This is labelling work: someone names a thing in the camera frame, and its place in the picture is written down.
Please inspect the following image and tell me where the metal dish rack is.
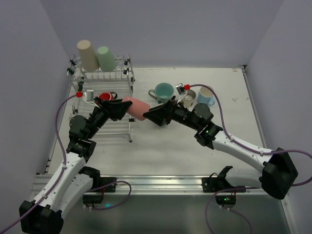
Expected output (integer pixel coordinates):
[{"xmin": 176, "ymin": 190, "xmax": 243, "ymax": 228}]
[{"xmin": 67, "ymin": 55, "xmax": 135, "ymax": 142}]

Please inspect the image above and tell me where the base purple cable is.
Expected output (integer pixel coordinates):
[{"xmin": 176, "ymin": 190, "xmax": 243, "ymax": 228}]
[
  {"xmin": 84, "ymin": 180, "xmax": 132, "ymax": 211},
  {"xmin": 204, "ymin": 186, "xmax": 259, "ymax": 234}
]

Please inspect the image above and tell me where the sage green mug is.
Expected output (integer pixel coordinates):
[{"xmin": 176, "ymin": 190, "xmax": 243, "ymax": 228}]
[{"xmin": 148, "ymin": 82, "xmax": 174, "ymax": 104}]

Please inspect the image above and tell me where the light blue patterned cup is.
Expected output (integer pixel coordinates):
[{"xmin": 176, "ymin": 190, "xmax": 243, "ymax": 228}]
[{"xmin": 197, "ymin": 86, "xmax": 215, "ymax": 106}]

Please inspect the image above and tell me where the light green tumbler cup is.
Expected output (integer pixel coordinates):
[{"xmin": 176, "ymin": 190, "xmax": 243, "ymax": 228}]
[{"xmin": 97, "ymin": 46, "xmax": 117, "ymax": 72}]

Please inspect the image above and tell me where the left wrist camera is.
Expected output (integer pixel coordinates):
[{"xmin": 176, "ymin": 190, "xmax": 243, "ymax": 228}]
[{"xmin": 82, "ymin": 90, "xmax": 98, "ymax": 107}]

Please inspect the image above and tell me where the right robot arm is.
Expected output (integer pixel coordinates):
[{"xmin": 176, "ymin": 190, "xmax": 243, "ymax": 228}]
[{"xmin": 143, "ymin": 100, "xmax": 298, "ymax": 200}]

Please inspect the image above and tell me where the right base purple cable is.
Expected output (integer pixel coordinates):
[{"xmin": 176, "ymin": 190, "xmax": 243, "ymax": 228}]
[{"xmin": 204, "ymin": 186, "xmax": 259, "ymax": 234}]

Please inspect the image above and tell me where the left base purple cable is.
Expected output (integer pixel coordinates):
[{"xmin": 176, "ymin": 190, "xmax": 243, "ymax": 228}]
[{"xmin": 84, "ymin": 180, "xmax": 132, "ymax": 211}]

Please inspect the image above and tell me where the aluminium rail frame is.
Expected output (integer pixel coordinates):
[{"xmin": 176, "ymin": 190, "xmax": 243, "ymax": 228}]
[{"xmin": 24, "ymin": 65, "xmax": 293, "ymax": 234}]

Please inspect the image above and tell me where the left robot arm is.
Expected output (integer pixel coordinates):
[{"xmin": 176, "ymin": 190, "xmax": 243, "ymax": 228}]
[{"xmin": 19, "ymin": 97, "xmax": 132, "ymax": 234}]

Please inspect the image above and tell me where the beige tumbler cup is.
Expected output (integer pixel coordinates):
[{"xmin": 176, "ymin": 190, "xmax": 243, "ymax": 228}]
[{"xmin": 77, "ymin": 40, "xmax": 99, "ymax": 72}]

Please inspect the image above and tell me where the pink tumbler cup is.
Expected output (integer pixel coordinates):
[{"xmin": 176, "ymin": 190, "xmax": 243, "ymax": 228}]
[{"xmin": 122, "ymin": 97, "xmax": 150, "ymax": 121}]

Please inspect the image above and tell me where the red mug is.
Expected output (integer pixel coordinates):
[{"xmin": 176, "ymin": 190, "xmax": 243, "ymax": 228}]
[{"xmin": 97, "ymin": 91, "xmax": 117, "ymax": 101}]

